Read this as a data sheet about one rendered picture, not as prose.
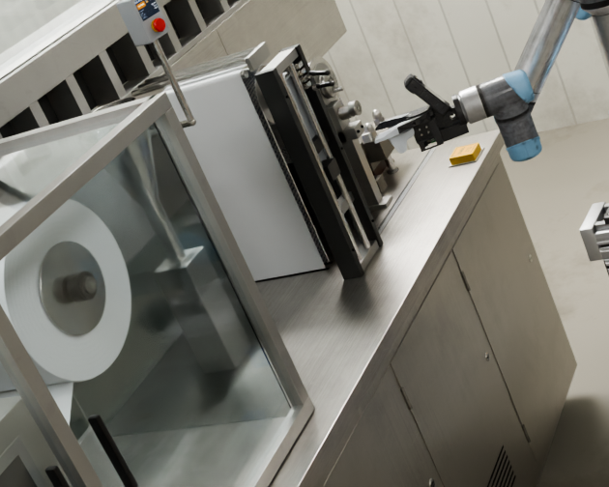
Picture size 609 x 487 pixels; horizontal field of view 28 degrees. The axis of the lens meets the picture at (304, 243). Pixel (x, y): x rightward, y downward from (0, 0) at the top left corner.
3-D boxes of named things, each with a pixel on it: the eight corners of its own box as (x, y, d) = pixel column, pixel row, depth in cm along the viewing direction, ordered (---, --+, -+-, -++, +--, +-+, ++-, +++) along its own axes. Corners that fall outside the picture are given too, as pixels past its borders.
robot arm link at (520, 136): (538, 138, 274) (523, 95, 270) (547, 155, 263) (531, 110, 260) (506, 151, 275) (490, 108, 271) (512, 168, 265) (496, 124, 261)
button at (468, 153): (475, 160, 322) (472, 153, 321) (451, 166, 326) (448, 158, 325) (481, 149, 328) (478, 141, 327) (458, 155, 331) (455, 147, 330)
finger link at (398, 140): (390, 161, 258) (421, 144, 262) (379, 136, 257) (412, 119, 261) (382, 162, 261) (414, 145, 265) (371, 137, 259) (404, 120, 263)
